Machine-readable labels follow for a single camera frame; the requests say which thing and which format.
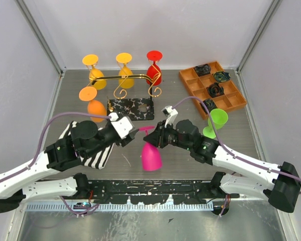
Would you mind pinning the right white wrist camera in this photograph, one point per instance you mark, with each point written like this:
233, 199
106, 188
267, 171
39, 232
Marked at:
171, 114

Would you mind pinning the dark green rose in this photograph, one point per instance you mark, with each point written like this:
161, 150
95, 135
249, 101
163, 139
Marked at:
221, 76

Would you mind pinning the dark rose bottom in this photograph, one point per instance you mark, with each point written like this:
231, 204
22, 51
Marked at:
210, 105

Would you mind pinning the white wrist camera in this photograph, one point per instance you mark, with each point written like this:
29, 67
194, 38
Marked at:
122, 124
171, 114

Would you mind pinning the dark rose top left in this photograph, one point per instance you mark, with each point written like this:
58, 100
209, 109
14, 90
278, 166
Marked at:
202, 70

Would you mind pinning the red plastic wine glass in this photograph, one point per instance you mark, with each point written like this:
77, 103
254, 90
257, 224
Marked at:
154, 72

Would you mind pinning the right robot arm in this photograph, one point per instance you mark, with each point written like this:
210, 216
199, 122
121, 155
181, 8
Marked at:
277, 184

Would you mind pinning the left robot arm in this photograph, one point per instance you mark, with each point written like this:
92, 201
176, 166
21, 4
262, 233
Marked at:
80, 144

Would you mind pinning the black white striped cloth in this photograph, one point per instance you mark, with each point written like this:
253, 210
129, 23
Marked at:
98, 160

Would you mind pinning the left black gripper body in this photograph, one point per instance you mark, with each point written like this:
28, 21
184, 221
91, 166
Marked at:
124, 141

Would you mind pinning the dark red rose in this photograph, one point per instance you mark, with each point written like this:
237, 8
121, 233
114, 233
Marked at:
215, 90

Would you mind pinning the yellow plastic wine glass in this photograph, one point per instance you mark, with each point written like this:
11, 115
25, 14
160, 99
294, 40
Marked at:
90, 61

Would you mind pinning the pink plastic wine glass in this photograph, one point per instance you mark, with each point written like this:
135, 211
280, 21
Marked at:
151, 158

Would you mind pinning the gold wine glass rack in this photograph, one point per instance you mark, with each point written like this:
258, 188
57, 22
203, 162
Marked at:
138, 109

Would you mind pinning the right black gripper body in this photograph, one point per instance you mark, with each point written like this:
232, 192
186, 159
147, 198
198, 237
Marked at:
168, 135

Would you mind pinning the orange plastic wine glass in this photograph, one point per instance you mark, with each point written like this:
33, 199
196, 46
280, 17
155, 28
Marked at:
94, 107

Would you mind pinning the white slotted cable duct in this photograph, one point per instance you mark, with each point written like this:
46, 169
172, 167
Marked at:
169, 206

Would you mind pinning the orange compartment tray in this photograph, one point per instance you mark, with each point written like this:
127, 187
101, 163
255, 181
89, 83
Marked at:
198, 87

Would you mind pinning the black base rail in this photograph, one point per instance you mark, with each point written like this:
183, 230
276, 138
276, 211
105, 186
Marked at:
149, 192

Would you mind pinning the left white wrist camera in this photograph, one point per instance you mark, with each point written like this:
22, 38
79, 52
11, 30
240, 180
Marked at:
122, 124

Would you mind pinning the green plastic wine glass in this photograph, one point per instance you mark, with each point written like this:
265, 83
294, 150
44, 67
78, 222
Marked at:
220, 118

